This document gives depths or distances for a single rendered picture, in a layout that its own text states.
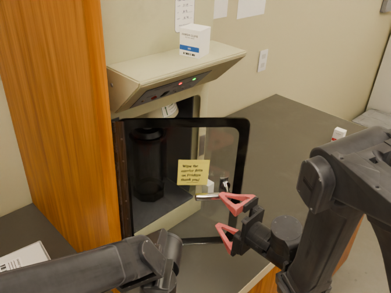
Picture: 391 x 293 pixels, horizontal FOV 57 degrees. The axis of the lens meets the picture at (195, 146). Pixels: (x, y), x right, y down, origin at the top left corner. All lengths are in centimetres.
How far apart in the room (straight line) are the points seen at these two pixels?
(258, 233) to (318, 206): 37
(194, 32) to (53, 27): 28
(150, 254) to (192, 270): 52
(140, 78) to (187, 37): 17
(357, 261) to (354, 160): 222
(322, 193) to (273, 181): 101
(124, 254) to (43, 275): 13
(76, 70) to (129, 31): 15
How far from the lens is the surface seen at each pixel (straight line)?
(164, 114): 94
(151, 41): 82
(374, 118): 366
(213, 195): 87
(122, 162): 86
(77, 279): 45
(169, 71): 73
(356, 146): 40
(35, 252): 111
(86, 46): 63
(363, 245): 271
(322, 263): 58
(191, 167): 87
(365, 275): 253
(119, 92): 74
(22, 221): 128
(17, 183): 132
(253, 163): 149
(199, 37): 79
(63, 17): 68
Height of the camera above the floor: 176
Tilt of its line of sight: 32 degrees down
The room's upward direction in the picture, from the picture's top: 3 degrees clockwise
